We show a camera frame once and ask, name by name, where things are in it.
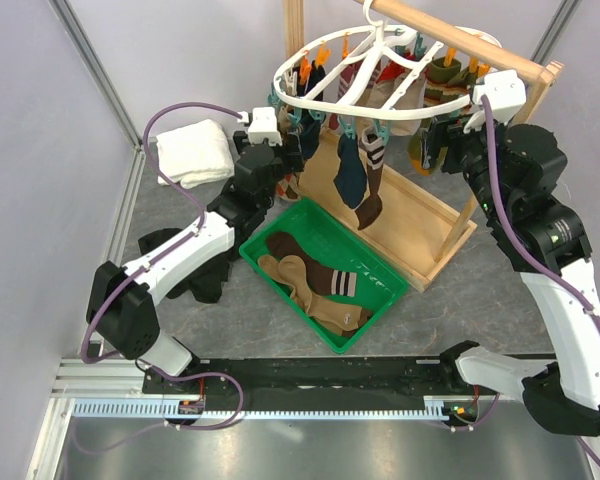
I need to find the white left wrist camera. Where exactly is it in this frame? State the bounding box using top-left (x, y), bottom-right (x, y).
top-left (247, 106), bottom-right (282, 146)

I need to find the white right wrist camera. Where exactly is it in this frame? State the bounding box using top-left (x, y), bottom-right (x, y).
top-left (463, 69), bottom-right (527, 134)

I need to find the white oval sock hanger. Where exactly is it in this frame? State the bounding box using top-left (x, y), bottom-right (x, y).
top-left (269, 1), bottom-right (474, 122)

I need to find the white folded towel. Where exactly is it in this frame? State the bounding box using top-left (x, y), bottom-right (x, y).
top-left (156, 119), bottom-right (234, 189)

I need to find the black cloth pile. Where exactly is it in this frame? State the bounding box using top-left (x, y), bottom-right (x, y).
top-left (138, 228), bottom-right (230, 304)

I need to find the tan sock in bin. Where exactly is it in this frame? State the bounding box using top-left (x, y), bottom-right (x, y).
top-left (258, 255), bottom-right (373, 338)

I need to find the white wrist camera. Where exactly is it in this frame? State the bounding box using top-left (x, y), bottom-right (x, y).
top-left (463, 69), bottom-right (527, 134)
top-left (247, 106), bottom-right (282, 146)

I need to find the wooden rack frame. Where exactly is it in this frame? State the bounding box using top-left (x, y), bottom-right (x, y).
top-left (283, 1), bottom-right (564, 292)

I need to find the olive striped hanging sock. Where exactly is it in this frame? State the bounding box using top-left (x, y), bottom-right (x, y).
top-left (408, 49), bottom-right (480, 176)

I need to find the teal clothes peg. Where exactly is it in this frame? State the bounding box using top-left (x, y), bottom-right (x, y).
top-left (372, 119), bottom-right (391, 146)
top-left (338, 116), bottom-right (357, 140)

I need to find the navy blue sock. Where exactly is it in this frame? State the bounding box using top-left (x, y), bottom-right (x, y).
top-left (299, 110), bottom-right (321, 161)
top-left (333, 134), bottom-right (367, 210)

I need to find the black hanging sock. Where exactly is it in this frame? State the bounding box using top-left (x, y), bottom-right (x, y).
top-left (304, 62), bottom-right (326, 94)

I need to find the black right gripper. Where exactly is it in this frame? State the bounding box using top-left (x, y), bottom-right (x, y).
top-left (420, 106), bottom-right (517, 220)

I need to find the green plastic bin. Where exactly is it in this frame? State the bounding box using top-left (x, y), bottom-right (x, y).
top-left (240, 199), bottom-right (407, 354)

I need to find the argyle brown orange sock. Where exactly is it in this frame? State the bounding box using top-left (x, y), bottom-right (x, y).
top-left (276, 109), bottom-right (302, 203)

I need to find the purple striped tan sock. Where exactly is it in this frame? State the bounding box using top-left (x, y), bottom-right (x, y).
top-left (328, 61), bottom-right (361, 131)

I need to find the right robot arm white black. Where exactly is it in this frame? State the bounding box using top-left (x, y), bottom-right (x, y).
top-left (421, 115), bottom-right (600, 437)

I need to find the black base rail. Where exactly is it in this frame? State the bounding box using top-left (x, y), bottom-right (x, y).
top-left (143, 340), bottom-right (479, 395)

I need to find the grey cable duct strip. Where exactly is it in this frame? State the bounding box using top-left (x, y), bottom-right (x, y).
top-left (73, 398), bottom-right (451, 421)

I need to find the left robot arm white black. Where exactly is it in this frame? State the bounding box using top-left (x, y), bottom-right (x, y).
top-left (86, 131), bottom-right (305, 393)

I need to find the brown striped sock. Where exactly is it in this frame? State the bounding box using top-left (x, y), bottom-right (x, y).
top-left (266, 231), bottom-right (357, 298)
top-left (355, 126), bottom-right (385, 230)

